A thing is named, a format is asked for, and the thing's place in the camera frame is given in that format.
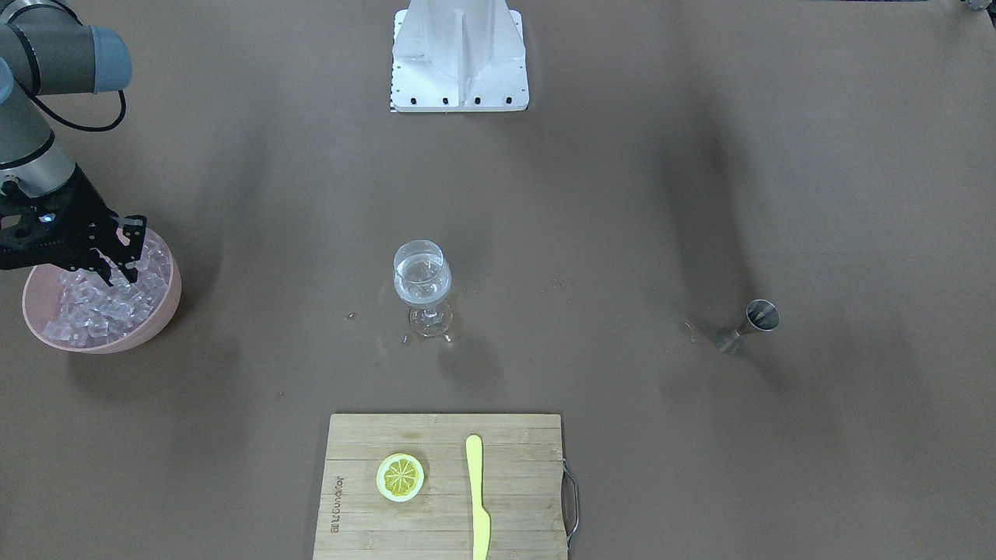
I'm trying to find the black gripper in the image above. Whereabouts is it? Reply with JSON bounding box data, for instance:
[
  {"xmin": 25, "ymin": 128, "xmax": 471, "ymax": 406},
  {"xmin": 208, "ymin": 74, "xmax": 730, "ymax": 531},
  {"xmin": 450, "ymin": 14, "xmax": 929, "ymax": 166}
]
[{"xmin": 1, "ymin": 167, "xmax": 147, "ymax": 287}]

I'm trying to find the steel jigger cup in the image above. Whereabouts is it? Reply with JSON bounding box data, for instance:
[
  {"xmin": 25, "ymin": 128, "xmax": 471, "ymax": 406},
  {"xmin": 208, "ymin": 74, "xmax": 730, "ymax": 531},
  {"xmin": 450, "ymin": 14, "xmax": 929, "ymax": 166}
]
[{"xmin": 713, "ymin": 299, "xmax": 781, "ymax": 355}]

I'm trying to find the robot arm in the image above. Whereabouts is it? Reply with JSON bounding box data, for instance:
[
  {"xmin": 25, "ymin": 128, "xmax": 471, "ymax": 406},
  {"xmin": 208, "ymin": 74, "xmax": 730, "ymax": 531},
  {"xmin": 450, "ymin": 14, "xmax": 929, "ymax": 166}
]
[{"xmin": 1, "ymin": 1, "xmax": 147, "ymax": 283}]

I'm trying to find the pink bowl of ice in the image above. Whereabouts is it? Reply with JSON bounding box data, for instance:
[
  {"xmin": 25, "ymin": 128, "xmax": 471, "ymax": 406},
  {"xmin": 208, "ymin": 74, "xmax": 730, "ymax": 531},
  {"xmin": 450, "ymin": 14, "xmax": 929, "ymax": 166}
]
[{"xmin": 22, "ymin": 228, "xmax": 182, "ymax": 354}]

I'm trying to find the clear wine glass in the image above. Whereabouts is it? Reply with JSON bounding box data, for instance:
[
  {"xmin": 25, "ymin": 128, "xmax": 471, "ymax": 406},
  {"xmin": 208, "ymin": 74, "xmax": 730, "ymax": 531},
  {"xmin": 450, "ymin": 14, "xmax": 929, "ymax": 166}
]
[{"xmin": 394, "ymin": 239, "xmax": 453, "ymax": 338}]

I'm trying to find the yellow lemon slice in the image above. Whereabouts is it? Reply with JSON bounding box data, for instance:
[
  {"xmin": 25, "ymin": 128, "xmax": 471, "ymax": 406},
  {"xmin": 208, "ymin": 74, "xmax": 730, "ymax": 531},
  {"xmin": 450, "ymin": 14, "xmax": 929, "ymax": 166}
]
[{"xmin": 376, "ymin": 453, "xmax": 426, "ymax": 503}]

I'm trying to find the yellow plastic knife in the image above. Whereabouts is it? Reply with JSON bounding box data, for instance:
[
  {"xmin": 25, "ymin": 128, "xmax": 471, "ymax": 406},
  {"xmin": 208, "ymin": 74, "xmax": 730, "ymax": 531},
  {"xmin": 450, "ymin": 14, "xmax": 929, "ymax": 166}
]
[{"xmin": 465, "ymin": 435, "xmax": 492, "ymax": 559}]

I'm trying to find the bamboo cutting board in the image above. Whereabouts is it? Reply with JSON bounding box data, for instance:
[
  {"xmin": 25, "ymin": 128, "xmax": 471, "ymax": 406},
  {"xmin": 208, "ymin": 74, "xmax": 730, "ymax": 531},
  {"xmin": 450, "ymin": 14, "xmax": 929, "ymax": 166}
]
[{"xmin": 312, "ymin": 412, "xmax": 577, "ymax": 559}]

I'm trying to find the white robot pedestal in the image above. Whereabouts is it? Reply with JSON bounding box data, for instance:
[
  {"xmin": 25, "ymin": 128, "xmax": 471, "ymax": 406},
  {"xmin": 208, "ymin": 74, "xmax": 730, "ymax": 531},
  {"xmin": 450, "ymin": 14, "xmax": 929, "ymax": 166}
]
[{"xmin": 389, "ymin": 1, "xmax": 530, "ymax": 113}]

